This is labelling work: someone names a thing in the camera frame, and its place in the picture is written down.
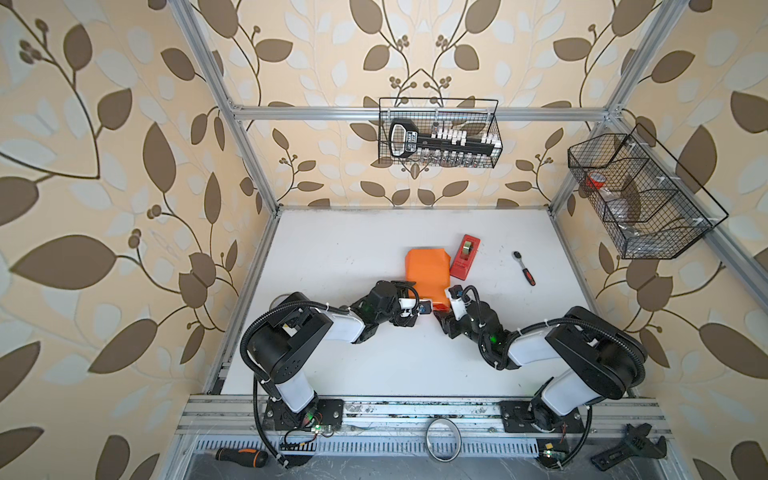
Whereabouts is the ratchet wrench red handle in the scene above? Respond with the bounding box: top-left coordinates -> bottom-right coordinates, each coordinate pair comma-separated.
512,251 -> 536,286

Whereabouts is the aluminium front rail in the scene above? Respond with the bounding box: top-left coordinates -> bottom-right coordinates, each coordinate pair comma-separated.
175,397 -> 673,460

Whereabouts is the yellow orange wrapping paper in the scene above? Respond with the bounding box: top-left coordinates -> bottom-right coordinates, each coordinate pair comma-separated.
405,248 -> 451,311

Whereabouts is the red tape dispenser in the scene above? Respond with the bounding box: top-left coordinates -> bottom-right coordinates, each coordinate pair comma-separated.
450,234 -> 481,280

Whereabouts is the orange black screwdriver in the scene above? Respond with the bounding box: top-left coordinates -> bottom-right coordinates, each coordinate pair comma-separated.
214,448 -> 269,468

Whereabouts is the socket set black rail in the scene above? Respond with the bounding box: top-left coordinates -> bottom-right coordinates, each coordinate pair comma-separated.
384,118 -> 503,160

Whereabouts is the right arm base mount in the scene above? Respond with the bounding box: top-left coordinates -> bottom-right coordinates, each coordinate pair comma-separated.
499,400 -> 585,434

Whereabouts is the black wire basket right wall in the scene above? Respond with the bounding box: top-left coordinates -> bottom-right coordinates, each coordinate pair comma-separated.
568,124 -> 729,260

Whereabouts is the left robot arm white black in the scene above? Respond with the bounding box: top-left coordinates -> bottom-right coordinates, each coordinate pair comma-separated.
239,280 -> 433,422

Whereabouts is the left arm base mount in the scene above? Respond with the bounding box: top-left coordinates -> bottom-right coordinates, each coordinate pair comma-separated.
264,399 -> 344,433

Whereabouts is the black adjustable wrench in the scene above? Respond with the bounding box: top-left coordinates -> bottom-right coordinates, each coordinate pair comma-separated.
590,423 -> 667,472

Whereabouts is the black wire basket wall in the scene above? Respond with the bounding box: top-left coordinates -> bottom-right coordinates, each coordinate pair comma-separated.
568,124 -> 729,260
377,96 -> 503,169

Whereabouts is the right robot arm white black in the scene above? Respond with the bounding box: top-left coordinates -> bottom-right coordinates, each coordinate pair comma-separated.
434,285 -> 648,430

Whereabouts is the metal ring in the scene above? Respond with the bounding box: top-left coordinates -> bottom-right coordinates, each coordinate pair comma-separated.
425,417 -> 463,463

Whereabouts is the black wire basket back wall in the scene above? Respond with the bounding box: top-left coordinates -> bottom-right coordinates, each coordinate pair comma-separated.
377,96 -> 503,169

